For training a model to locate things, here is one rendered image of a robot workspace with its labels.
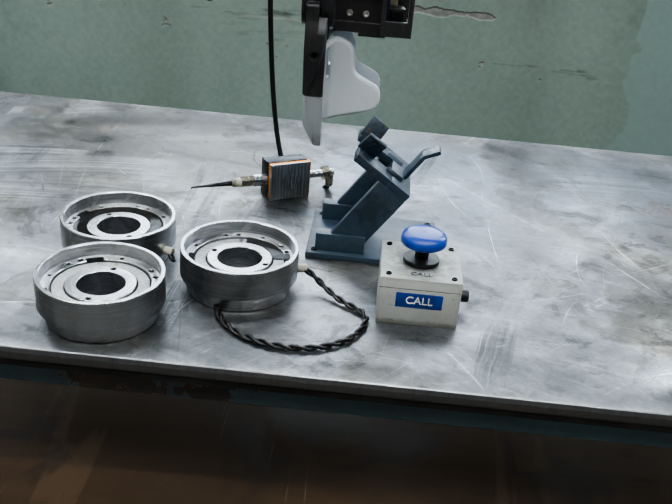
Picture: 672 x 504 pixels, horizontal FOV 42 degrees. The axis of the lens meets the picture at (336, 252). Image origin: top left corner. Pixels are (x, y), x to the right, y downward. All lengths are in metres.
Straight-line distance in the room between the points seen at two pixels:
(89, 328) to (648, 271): 0.55
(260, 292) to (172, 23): 1.73
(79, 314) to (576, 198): 0.62
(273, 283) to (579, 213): 0.42
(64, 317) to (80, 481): 0.30
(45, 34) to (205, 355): 1.90
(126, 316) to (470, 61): 1.78
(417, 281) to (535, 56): 1.70
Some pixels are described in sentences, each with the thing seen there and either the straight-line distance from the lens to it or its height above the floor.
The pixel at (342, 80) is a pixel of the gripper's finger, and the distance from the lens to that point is 0.67.
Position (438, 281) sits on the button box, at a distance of 0.74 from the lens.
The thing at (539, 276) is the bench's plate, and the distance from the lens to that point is 0.87.
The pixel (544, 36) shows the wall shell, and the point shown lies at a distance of 2.38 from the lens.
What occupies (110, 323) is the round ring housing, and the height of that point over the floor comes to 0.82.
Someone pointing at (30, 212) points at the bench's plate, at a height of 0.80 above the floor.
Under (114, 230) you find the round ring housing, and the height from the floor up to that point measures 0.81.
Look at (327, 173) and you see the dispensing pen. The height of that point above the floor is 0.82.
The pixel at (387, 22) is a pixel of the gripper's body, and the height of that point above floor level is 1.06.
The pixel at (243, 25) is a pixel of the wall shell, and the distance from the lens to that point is 2.38.
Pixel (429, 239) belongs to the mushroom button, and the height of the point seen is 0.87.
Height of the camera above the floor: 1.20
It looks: 27 degrees down
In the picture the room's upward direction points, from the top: 5 degrees clockwise
